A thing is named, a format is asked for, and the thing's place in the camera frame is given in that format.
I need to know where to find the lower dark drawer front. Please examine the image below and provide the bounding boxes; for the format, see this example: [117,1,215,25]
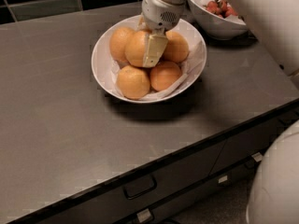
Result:
[114,152,263,224]

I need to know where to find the white bowl with oranges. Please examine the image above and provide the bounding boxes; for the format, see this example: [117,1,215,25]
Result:
[92,15,206,104]

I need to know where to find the orange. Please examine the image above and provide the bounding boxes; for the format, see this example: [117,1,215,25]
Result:
[125,31,149,67]
[163,31,189,63]
[109,27,135,63]
[149,61,182,91]
[116,65,150,100]

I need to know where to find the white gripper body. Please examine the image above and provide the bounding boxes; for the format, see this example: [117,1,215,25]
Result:
[142,0,185,30]

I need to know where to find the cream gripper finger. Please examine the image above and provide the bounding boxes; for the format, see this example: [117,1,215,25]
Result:
[143,33,168,68]
[136,16,151,32]

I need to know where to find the white robot base shell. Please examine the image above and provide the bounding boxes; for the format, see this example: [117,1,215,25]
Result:
[246,121,299,224]

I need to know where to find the white bowl with strawberries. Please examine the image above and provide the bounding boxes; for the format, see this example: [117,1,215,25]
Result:
[188,0,248,40]

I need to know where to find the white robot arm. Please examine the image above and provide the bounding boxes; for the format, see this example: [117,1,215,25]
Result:
[142,0,299,88]

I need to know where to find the dark drawer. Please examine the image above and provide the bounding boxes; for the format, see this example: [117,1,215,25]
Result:
[114,152,263,224]
[211,105,299,174]
[18,142,224,224]

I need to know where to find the white paper liner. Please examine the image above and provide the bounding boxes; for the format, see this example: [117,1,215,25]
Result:
[92,34,206,104]

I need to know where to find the right dark drawer front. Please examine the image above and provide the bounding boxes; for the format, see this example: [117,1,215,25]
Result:
[211,105,299,174]

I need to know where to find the left dark drawer front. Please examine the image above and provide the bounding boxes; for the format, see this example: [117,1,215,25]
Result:
[18,142,224,224]

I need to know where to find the black left drawer handle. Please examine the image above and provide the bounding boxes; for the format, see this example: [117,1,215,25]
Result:
[122,175,157,200]

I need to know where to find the red strawberries pile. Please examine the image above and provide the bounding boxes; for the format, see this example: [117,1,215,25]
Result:
[204,0,238,19]

